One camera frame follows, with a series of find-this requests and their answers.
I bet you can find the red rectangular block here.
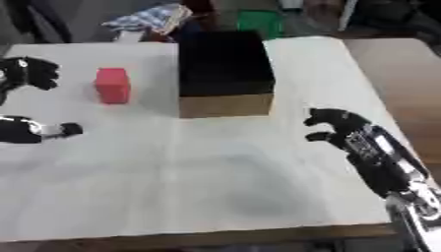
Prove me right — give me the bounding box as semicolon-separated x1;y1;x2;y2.
93;67;133;105

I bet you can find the white pole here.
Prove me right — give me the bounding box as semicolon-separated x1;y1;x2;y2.
336;0;360;32

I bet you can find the dark tripod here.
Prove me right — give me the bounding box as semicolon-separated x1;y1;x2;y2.
8;0;75;44

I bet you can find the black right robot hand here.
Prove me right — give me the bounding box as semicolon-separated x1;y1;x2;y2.
301;107;433;200

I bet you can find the green bin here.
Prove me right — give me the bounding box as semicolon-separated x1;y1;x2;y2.
234;9;286;39

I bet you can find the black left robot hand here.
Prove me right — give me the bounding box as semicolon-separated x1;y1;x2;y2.
0;56;85;145

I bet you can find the checked cloth pile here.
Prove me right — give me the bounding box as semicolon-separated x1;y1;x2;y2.
101;2;195;35

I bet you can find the cardboard box with black inside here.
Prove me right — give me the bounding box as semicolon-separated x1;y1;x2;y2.
175;30;278;119

